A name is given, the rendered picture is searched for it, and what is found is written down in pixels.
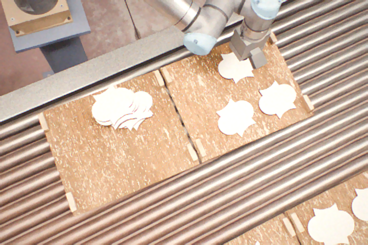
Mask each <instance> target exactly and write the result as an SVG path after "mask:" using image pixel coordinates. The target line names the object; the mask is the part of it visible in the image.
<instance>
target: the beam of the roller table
mask: <svg viewBox="0 0 368 245"><path fill-rule="evenodd" d="M243 19H244V17H243V16H241V15H238V14H236V13H235V12H233V14H232V16H231V17H230V19H229V20H228V22H227V25H226V26H225V27H224V29H223V30H222V32H223V31H225V30H228V29H230V28H232V27H235V26H238V25H239V24H241V23H242V22H243ZM184 36H185V34H184V33H183V32H182V31H180V30H179V29H178V28H177V27H175V26H174V25H173V26H170V27H168V28H165V29H163V30H160V31H158V32H155V33H152V34H151V35H149V36H147V37H144V38H141V39H138V40H136V41H134V42H131V43H129V44H126V45H124V46H121V47H120V48H118V49H114V50H112V51H109V52H107V53H105V54H102V55H100V56H97V57H95V58H92V59H90V60H87V61H85V62H83V63H80V64H78V65H75V66H73V67H71V68H68V69H65V70H63V71H61V72H57V73H55V74H54V75H51V76H49V77H46V78H44V79H41V80H39V81H36V82H34V83H31V84H28V85H25V86H23V87H22V88H20V89H17V90H14V91H12V92H9V93H7V94H4V95H2V96H0V126H2V125H4V124H7V123H9V122H11V121H13V120H15V119H17V118H20V117H22V116H25V115H28V114H31V113H33V112H35V111H37V110H39V109H41V108H44V107H46V106H49V105H51V104H53V103H56V102H59V101H61V100H64V99H66V98H67V97H70V96H72V95H75V94H77V93H79V92H82V91H84V90H87V89H89V88H92V87H95V86H97V85H98V84H100V83H103V82H105V81H108V80H110V79H113V78H115V77H118V76H120V75H122V74H125V73H128V72H130V71H131V70H133V69H136V68H138V67H141V66H143V65H146V64H148V63H150V62H153V61H156V60H158V59H161V57H164V56H166V55H169V54H172V53H174V52H176V51H179V50H181V49H184V48H186V47H185V45H184V44H183V39H184Z"/></svg>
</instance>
